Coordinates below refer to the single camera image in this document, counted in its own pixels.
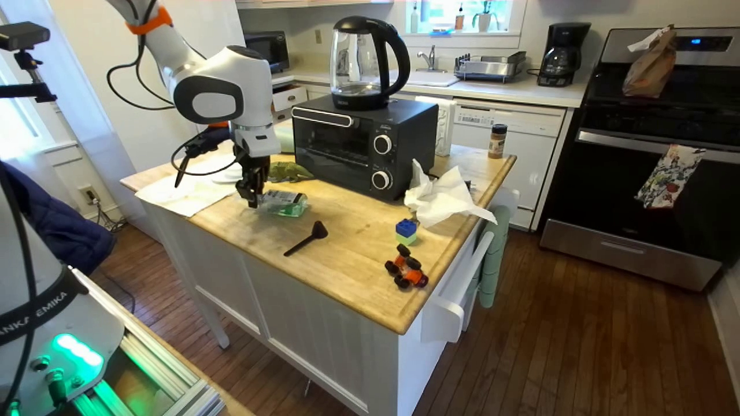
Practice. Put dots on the crumpled white paper towel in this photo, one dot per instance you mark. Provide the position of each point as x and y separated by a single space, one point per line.
443 196

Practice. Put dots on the white kitchen sink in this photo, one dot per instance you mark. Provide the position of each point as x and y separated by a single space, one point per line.
431 77

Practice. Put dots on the grey dish rack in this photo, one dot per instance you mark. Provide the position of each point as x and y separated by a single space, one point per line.
489 68

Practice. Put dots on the white wall outlet with plugs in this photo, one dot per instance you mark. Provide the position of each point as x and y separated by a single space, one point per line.
85 194

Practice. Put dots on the kitchen window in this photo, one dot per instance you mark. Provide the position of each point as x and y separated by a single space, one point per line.
462 11

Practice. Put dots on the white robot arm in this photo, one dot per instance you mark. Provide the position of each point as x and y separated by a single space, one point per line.
232 83

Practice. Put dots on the brown paper bag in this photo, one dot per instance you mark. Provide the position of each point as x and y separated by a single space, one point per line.
647 69

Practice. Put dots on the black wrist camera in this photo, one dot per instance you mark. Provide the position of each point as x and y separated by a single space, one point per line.
209 141

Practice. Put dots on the blue and green cube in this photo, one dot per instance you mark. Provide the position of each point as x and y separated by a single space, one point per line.
406 231

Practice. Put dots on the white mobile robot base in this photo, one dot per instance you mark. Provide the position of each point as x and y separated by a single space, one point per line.
37 337

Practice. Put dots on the chrome sink faucet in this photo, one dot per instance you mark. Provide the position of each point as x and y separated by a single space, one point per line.
428 57

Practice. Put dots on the orange bottle on windowsill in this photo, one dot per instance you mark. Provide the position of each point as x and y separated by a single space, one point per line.
460 19

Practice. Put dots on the floral dish towel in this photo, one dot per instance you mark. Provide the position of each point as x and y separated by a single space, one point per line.
666 176

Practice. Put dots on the dark blue jacket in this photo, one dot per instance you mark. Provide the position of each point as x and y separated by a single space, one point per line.
61 226

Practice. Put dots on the black and steel stove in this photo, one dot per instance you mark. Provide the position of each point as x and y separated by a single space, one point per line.
656 231

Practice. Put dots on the black coffee maker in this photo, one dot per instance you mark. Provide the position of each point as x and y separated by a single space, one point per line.
563 54

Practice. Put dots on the green bottle on windowsill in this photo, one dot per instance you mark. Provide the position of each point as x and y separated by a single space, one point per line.
484 19

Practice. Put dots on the orange and black toy car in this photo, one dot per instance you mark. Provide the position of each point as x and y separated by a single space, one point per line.
408 269

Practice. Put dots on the aluminium extrusion frame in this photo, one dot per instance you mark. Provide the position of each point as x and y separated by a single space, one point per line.
165 370

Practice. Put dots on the white kitchen island cabinet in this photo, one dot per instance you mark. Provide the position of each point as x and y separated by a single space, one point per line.
324 337

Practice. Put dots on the pale green plastic cup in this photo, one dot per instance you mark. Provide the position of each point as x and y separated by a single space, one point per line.
283 136

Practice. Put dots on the spice bottle with dark cap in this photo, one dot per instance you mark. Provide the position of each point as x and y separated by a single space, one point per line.
497 141

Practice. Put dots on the black toaster oven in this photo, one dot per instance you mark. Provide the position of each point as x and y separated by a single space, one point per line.
347 141

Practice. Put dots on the black microwave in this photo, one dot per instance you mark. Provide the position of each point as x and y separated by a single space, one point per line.
269 49

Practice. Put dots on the white dishwasher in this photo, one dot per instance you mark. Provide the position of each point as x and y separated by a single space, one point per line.
532 145

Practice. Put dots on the green toy dinosaur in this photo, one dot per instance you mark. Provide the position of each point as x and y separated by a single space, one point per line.
289 172

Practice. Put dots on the blue sponge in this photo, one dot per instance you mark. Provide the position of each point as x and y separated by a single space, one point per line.
443 33

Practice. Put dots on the teal hanging towel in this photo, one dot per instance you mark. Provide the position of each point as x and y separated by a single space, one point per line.
492 261

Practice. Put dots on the clear green hand soap bottle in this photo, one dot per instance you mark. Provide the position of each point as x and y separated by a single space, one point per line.
289 205

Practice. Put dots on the glass electric kettle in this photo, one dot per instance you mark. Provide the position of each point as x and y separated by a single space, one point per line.
361 65

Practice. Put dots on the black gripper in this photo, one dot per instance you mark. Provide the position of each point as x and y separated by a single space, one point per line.
253 167

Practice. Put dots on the white bottle on windowsill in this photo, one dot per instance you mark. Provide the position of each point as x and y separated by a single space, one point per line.
415 19

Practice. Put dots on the black camera on tripod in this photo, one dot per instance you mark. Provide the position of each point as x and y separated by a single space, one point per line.
24 38

